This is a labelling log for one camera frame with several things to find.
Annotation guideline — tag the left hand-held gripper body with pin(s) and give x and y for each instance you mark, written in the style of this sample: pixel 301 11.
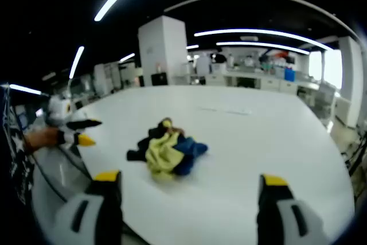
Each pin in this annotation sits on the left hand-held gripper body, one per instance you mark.
pixel 58 110

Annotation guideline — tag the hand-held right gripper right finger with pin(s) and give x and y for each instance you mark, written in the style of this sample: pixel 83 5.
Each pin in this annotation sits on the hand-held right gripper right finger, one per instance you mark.
pixel 284 219

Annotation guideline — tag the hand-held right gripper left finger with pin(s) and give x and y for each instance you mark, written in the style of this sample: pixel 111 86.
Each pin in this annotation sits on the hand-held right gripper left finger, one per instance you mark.
pixel 86 216

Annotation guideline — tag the yellow blue grey garment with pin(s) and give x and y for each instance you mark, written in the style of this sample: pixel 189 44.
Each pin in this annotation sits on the yellow blue grey garment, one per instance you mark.
pixel 163 153

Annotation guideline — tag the person's left hand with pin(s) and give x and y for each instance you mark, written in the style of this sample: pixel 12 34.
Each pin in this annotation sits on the person's left hand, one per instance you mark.
pixel 50 138

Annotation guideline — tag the white storage cabinets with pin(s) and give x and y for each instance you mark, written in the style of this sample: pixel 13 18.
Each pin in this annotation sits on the white storage cabinets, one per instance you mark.
pixel 100 78

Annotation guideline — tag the person's black printed shirt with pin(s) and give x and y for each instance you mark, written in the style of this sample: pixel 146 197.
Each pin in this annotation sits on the person's black printed shirt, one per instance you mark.
pixel 14 153

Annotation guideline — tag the black square box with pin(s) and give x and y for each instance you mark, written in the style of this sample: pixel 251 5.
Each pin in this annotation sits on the black square box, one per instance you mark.
pixel 159 79

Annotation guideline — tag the black tripod stand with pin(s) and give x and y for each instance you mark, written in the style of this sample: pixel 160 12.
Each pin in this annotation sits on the black tripod stand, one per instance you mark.
pixel 358 156

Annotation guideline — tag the white square pillar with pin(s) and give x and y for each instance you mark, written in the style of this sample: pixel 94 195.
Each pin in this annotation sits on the white square pillar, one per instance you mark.
pixel 351 64
pixel 160 44

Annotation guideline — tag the white lab counter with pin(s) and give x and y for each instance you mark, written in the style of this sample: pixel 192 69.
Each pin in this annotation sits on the white lab counter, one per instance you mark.
pixel 269 84

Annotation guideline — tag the blue bin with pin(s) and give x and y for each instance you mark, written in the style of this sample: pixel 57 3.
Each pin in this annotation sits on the blue bin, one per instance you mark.
pixel 289 73

